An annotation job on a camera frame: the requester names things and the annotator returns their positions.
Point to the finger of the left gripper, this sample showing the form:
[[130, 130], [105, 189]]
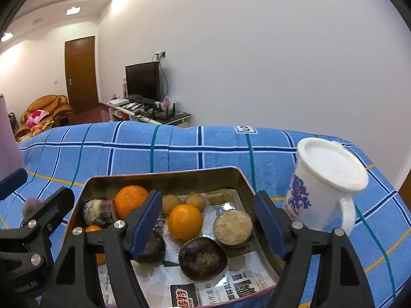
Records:
[[12, 182], [50, 213]]

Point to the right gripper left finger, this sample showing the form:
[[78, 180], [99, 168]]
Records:
[[74, 280]]

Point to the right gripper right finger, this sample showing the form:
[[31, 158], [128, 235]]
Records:
[[341, 281]]

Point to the purple round turnip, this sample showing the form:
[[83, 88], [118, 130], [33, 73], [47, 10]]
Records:
[[29, 206]]

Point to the purple cut yam piece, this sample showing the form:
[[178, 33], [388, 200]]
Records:
[[100, 212]]

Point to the large orange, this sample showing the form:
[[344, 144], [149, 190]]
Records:
[[129, 198]]

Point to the dark mangosteen shell half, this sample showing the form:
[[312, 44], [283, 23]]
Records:
[[154, 251]]

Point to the cut yam round piece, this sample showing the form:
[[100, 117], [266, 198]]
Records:
[[233, 228]]

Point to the small yellow-green fruit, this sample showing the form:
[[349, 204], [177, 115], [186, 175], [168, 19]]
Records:
[[169, 202], [196, 200]]

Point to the small orange tangerine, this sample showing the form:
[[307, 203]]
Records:
[[185, 222]]

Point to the purple electric kettle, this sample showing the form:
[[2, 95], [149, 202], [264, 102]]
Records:
[[11, 158]]

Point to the blue plaid tablecloth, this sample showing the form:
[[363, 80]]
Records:
[[69, 156]]

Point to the orange leather armchair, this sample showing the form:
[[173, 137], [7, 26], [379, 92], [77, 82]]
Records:
[[44, 113]]

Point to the white floral mug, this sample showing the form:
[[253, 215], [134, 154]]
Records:
[[325, 181]]

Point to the white tv stand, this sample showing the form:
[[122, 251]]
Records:
[[124, 110]]

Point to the pink metal tin box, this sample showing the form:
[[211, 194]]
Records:
[[182, 184]]

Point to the brown wooden door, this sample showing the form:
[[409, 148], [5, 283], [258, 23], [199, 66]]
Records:
[[80, 69]]

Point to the black flat television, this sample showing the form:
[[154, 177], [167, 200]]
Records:
[[143, 80]]

